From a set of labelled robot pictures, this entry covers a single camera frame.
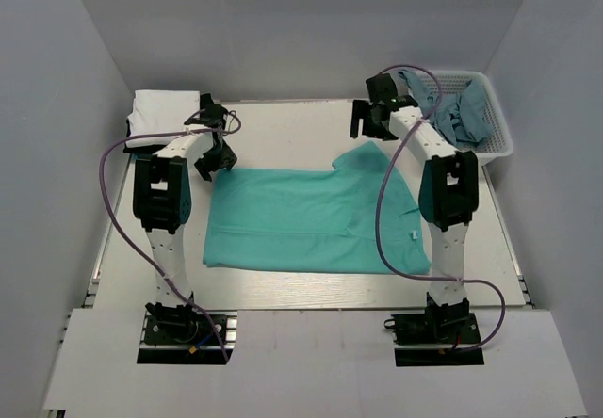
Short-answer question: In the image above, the teal green t shirt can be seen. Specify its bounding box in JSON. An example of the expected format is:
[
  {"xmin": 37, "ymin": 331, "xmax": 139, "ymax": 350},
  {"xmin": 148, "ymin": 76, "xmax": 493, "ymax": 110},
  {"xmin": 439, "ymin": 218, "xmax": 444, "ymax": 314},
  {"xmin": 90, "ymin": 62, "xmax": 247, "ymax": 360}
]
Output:
[{"xmin": 203, "ymin": 142, "xmax": 430, "ymax": 275}]

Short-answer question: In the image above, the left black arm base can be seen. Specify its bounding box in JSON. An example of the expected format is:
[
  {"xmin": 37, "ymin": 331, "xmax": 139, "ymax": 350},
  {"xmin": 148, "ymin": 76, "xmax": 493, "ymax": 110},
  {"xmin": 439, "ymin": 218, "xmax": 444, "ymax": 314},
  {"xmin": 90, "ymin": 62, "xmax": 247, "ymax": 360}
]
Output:
[{"xmin": 137, "ymin": 313, "xmax": 228, "ymax": 366}]

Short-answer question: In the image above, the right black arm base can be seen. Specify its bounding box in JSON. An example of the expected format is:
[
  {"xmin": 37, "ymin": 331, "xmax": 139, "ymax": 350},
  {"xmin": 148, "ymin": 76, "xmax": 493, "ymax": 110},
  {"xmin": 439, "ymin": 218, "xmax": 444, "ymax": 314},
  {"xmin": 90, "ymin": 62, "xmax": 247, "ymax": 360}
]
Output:
[{"xmin": 383, "ymin": 313, "xmax": 485, "ymax": 368}]

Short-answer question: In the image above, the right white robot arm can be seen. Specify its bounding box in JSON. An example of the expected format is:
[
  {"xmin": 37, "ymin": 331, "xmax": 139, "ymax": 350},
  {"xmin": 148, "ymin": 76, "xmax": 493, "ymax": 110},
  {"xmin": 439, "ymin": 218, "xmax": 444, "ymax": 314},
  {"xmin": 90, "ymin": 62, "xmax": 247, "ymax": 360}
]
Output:
[{"xmin": 350, "ymin": 72, "xmax": 479, "ymax": 342}]

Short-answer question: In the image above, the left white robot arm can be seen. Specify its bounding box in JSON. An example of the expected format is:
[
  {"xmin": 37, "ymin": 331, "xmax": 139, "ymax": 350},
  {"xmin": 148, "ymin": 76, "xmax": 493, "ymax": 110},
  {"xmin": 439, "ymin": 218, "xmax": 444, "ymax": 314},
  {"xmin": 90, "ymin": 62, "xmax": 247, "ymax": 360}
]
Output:
[{"xmin": 133, "ymin": 102, "xmax": 237, "ymax": 313}]

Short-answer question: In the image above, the folded black t shirt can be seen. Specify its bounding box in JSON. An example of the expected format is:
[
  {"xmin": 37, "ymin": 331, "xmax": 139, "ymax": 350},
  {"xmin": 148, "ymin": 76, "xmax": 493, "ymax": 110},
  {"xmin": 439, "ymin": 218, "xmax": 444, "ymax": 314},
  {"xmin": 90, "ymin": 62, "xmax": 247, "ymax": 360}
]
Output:
[{"xmin": 122, "ymin": 91, "xmax": 216, "ymax": 155}]

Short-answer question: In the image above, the grey blue crumpled t shirt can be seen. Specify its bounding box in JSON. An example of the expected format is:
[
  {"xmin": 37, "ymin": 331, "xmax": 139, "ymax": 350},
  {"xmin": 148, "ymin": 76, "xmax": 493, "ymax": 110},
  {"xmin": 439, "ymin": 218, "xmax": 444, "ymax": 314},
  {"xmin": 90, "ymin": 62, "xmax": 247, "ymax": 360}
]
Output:
[{"xmin": 399, "ymin": 70, "xmax": 493, "ymax": 148}]

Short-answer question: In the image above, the white plastic basket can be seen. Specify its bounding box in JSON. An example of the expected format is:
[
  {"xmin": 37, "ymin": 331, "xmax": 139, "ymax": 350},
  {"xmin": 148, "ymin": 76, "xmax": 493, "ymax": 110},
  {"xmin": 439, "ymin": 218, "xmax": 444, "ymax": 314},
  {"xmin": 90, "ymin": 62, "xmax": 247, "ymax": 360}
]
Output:
[{"xmin": 404, "ymin": 69, "xmax": 513, "ymax": 166}]

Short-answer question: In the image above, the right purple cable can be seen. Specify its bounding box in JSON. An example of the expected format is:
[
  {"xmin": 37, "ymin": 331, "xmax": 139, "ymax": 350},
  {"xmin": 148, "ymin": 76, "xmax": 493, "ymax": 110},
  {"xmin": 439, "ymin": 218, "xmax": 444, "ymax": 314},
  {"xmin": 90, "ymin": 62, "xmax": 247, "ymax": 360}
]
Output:
[{"xmin": 376, "ymin": 63, "xmax": 506, "ymax": 356}]

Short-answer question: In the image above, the purple cable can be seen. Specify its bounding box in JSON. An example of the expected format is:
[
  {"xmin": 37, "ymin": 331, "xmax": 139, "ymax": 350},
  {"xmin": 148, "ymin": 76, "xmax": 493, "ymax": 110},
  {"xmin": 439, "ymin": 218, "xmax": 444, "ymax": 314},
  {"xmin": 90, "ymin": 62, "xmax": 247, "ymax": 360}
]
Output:
[
  {"xmin": 98, "ymin": 111, "xmax": 244, "ymax": 362},
  {"xmin": 376, "ymin": 63, "xmax": 506, "ymax": 356}
]

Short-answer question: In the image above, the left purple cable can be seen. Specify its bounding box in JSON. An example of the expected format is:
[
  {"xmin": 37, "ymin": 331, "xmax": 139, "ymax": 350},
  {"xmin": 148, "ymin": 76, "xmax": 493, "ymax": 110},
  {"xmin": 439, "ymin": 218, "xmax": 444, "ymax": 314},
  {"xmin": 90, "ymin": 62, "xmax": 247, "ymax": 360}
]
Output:
[{"xmin": 98, "ymin": 111, "xmax": 244, "ymax": 362}]

